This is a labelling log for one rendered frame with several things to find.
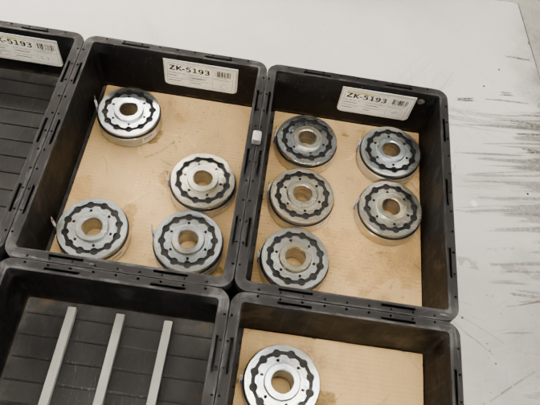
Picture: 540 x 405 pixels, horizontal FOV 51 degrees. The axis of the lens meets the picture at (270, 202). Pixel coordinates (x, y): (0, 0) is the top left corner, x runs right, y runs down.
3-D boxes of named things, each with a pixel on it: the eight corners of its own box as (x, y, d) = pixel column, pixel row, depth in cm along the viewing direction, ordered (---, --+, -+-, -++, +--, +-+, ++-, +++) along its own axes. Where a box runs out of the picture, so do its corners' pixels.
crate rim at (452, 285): (267, 72, 96) (268, 62, 94) (442, 100, 97) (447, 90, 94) (231, 295, 76) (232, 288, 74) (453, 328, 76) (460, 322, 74)
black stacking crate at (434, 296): (263, 109, 104) (269, 65, 94) (423, 134, 105) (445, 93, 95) (230, 317, 84) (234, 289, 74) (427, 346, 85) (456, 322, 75)
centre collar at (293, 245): (279, 242, 85) (279, 239, 85) (311, 244, 86) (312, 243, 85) (277, 272, 83) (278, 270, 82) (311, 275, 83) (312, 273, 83)
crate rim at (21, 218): (89, 44, 95) (87, 33, 93) (267, 72, 96) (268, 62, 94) (5, 262, 75) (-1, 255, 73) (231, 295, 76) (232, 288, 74)
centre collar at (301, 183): (288, 179, 91) (289, 177, 90) (319, 184, 91) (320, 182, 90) (284, 205, 88) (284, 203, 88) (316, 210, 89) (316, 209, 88)
